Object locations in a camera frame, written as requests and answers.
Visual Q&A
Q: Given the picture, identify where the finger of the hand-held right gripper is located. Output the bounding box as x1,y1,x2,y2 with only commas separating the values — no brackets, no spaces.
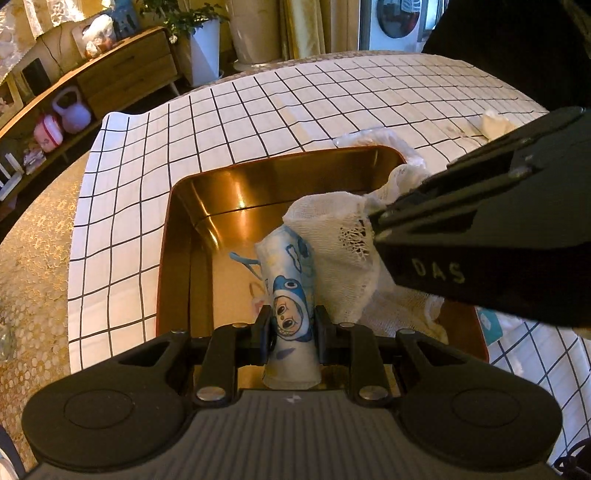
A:
445,106,589,185
367,166,555,244

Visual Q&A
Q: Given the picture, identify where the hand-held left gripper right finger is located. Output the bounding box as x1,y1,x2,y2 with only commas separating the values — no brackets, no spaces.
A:
314,305,467,408

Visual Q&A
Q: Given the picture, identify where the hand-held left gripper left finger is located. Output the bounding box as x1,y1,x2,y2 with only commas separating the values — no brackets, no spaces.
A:
117,305,274,408

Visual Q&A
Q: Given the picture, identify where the cartoon print cloth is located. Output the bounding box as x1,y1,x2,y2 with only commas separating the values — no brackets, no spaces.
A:
254,225,325,391

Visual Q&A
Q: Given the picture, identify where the white mesh cloth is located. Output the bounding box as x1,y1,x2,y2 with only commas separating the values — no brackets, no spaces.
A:
281,164,451,346

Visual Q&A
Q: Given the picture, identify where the clear plastic bag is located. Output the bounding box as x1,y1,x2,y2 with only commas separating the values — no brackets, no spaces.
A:
332,128,433,179

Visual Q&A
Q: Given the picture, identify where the gold tin box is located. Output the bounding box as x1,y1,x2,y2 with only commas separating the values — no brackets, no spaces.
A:
156,145,491,394

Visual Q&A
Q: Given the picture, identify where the crumpled white tissue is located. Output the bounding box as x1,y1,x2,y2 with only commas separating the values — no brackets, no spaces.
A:
480,110,520,139

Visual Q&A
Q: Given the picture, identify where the blue and white packet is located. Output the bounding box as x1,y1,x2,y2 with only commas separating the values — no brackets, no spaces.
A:
477,306,507,345

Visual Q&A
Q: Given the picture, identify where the person's black clothing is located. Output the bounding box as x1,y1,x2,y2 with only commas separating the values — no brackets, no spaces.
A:
422,0,591,117

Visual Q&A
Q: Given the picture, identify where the white washing machine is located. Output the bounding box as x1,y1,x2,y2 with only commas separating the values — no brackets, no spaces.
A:
368,0,431,52

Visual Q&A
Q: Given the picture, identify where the white checked tablecloth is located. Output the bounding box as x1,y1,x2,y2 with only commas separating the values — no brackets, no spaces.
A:
67,51,591,376

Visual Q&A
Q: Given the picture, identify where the yellow curtain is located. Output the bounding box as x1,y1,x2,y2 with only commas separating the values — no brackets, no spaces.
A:
281,0,362,64

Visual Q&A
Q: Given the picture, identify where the cream cylindrical column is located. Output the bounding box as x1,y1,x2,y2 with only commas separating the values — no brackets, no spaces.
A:
225,0,288,71

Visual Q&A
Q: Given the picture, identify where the white planter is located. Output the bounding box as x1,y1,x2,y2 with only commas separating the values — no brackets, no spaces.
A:
187,18,223,86

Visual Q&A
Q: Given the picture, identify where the small stack of booklets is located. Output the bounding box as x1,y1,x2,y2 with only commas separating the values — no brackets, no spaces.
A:
23,147,48,174

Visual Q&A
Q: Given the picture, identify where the purple kettlebell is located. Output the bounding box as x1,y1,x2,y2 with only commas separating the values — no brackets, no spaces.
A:
52,88,92,134

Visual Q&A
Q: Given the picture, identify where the wooden sideboard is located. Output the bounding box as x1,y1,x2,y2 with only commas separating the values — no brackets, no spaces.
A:
0,25,182,223

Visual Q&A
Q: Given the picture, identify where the pink kettlebell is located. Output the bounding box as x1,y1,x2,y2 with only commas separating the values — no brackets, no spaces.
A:
34,114,64,153

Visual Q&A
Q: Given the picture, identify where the small white rack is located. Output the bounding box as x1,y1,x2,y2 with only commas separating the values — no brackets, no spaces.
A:
0,152,25,200

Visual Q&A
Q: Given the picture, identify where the green potted plant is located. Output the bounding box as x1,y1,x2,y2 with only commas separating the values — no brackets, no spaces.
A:
139,0,230,45

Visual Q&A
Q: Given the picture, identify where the filled plastic bag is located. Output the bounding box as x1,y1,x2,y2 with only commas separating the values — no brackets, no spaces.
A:
81,14,116,59

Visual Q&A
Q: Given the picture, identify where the blue picture card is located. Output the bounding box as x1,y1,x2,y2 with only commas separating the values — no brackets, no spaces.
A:
113,0,142,40

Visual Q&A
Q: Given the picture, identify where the white lace cloth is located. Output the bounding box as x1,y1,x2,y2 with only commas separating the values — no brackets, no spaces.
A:
0,0,114,80

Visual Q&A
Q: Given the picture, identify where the black picture frame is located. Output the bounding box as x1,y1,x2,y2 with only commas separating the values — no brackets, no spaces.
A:
21,59,52,94

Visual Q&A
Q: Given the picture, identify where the white photo frame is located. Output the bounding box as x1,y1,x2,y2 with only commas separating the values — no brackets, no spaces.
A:
0,76,25,120

